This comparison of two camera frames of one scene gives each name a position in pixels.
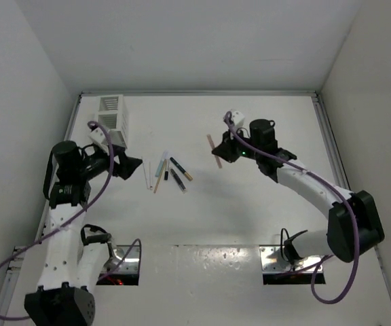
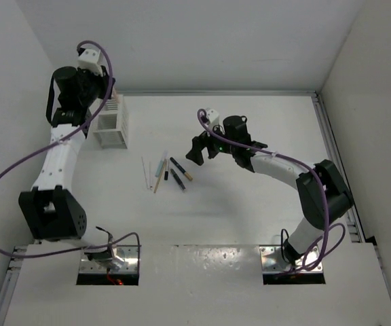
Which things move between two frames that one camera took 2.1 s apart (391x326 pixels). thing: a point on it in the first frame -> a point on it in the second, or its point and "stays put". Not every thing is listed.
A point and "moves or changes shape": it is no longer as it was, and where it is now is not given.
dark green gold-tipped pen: x=187 y=175 stays put
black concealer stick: x=180 y=184 stays put
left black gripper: x=126 y=164 -> x=103 y=80
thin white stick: x=145 y=173 stays put
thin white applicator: x=150 y=178 stays put
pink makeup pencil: x=212 y=146 moves or changes shape
